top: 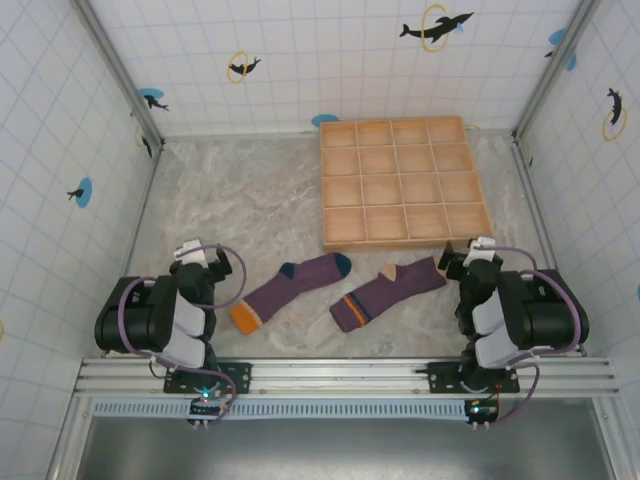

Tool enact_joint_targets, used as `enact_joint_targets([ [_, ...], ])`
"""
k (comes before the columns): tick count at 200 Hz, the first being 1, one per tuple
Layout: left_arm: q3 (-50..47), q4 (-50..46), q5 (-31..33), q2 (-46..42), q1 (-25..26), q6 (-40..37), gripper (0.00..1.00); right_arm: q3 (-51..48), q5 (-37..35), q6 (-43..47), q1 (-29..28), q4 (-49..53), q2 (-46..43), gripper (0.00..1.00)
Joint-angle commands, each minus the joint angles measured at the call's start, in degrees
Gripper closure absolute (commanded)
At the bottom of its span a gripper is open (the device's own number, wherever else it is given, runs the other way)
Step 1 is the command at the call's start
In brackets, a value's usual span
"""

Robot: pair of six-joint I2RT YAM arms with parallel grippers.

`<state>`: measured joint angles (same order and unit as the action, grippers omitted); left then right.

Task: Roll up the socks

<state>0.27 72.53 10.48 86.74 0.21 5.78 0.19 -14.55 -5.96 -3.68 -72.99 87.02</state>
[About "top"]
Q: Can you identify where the purple sock with peach heel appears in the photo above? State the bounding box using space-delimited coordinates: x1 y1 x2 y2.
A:
328 256 449 333

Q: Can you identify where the purple sock with orange cuff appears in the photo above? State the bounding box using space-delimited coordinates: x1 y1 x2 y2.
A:
229 252 353 337

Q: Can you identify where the wooden compartment tray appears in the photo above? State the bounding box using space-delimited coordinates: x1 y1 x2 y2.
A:
318 116 495 254

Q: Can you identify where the blue oval dolphin sticker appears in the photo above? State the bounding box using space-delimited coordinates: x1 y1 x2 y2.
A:
138 87 170 112
66 177 95 209

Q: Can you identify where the steel sheet panel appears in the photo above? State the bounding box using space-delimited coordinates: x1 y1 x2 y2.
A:
79 399 619 480

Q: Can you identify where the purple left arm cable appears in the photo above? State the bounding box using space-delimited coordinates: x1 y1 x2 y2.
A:
117 243 248 424

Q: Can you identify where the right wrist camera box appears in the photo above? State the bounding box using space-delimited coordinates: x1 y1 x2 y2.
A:
467 236 500 266

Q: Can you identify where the aluminium table side rail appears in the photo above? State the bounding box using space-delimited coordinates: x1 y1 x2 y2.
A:
101 142 165 359
511 139 587 357

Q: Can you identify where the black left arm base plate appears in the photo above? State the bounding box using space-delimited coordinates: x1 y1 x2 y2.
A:
163 360 253 396

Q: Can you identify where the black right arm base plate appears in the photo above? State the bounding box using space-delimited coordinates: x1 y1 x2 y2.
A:
427 360 521 396

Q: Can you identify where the aluminium table back rail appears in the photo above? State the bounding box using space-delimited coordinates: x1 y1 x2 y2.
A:
161 127 517 142

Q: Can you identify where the small dolphin yellow ring sticker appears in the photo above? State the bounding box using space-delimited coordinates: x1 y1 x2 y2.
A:
601 87 629 143
227 49 263 84
134 124 154 160

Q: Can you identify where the aluminium mounting rail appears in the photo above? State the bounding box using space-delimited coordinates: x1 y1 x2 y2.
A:
73 355 621 399

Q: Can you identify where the white slotted cable duct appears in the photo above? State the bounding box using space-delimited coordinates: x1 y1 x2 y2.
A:
92 398 501 420

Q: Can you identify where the aluminium corner post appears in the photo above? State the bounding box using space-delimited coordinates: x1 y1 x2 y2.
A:
74 0 167 151
511 0 599 144

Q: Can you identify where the large dolphin yellow ring sticker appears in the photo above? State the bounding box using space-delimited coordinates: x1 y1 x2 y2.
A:
398 3 476 54

